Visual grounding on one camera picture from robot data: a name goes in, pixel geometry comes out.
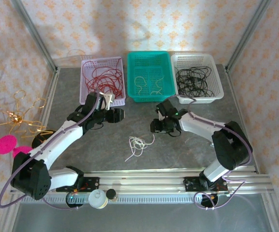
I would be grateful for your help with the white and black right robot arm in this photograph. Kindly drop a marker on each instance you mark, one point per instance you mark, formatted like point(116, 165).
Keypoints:
point(202, 123)

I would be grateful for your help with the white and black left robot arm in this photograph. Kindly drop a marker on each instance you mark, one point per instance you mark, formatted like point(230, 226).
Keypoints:
point(62, 137)

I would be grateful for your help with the lavender plastic basket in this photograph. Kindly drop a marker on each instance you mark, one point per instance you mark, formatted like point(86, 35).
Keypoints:
point(100, 61)

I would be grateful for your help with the teal plastic basket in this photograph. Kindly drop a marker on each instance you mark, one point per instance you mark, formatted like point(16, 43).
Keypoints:
point(149, 60)

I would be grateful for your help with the white plastic basket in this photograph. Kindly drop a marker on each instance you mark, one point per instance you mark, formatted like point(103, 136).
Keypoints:
point(195, 59)

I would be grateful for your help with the pink round pads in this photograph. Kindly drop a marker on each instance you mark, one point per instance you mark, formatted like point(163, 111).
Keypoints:
point(20, 151)

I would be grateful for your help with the white round cap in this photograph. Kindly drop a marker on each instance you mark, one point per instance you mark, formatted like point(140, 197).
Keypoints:
point(97, 198)

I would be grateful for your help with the round pink fuzzy ball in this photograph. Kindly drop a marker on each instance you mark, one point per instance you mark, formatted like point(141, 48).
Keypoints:
point(5, 145)

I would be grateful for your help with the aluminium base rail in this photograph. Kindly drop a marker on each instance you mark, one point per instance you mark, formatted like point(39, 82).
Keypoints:
point(141, 181)

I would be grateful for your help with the aluminium frame post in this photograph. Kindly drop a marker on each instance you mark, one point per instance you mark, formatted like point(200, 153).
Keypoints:
point(245, 36)
point(37, 38)

